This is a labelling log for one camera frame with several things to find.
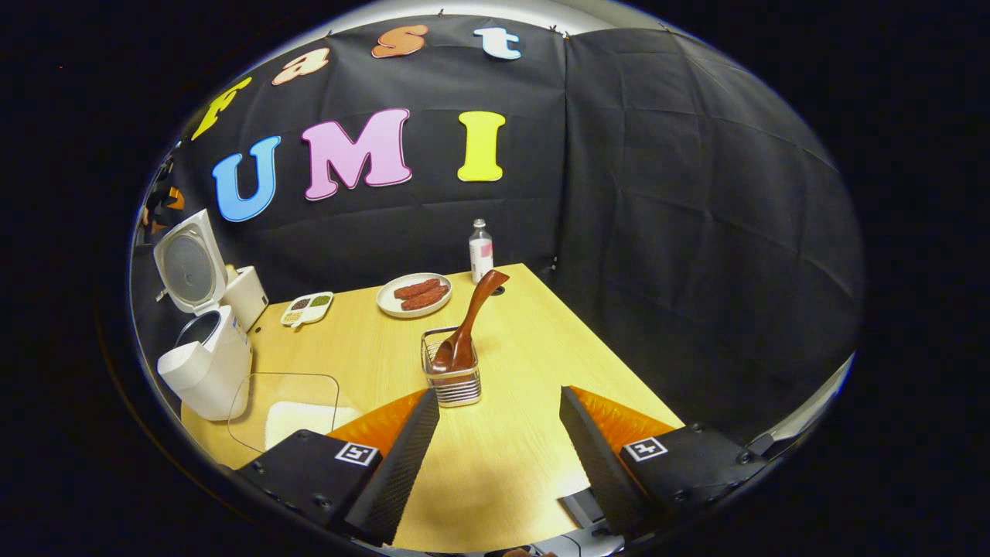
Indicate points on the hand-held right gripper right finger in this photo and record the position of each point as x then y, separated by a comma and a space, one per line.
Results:
599, 464

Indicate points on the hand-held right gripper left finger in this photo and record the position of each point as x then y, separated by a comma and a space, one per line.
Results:
402, 456

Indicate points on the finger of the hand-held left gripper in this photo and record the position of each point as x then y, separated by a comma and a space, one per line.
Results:
177, 199

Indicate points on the clear box of rice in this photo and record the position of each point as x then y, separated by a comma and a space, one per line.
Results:
298, 422

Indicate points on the brown wooden spoon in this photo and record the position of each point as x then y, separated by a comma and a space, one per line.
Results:
476, 309

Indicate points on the white rice cooker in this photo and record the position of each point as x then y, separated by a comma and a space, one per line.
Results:
216, 363

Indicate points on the white toaster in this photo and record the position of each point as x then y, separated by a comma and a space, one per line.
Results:
247, 298

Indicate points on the white round plate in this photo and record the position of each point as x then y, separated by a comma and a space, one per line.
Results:
387, 302

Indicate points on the white divided dish of beans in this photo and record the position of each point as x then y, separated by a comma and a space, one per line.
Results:
308, 309

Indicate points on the clear bottle with pink label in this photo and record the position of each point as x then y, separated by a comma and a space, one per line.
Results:
481, 251

